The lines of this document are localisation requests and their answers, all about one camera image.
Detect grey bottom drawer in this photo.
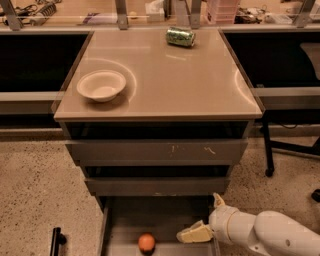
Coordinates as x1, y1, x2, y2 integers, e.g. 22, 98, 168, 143
97, 196, 221, 256

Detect black chair caster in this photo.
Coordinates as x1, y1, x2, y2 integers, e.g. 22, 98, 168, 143
311, 189, 320, 202

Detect orange fruit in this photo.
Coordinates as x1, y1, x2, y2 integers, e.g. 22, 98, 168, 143
138, 233, 156, 255

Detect white paper bowl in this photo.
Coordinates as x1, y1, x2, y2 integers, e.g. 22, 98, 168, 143
76, 70, 126, 102

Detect pink stacked trays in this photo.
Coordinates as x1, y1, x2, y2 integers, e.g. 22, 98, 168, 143
205, 0, 240, 25

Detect coiled black cable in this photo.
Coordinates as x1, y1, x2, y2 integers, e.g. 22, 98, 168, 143
29, 2, 58, 26

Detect grey middle drawer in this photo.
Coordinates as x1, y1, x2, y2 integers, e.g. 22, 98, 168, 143
85, 177, 229, 196

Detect green soda can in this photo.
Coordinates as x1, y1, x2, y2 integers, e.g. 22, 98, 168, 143
166, 27, 196, 48

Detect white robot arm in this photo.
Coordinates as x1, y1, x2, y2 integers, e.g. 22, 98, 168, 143
176, 193, 320, 256

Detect black table leg with caster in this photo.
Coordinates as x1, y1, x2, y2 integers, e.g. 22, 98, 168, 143
262, 117, 274, 177

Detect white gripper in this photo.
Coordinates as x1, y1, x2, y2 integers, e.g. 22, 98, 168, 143
176, 193, 238, 244

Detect white tissue box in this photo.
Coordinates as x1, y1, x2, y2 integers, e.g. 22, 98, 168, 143
145, 0, 165, 22

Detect grey drawer cabinet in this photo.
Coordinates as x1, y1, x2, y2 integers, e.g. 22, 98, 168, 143
53, 27, 264, 204

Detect grey drawer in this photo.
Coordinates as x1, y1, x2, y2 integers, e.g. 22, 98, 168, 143
85, 177, 229, 196
66, 139, 248, 166
97, 196, 221, 256

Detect grey top drawer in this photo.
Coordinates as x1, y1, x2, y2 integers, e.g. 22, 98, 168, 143
66, 139, 248, 166

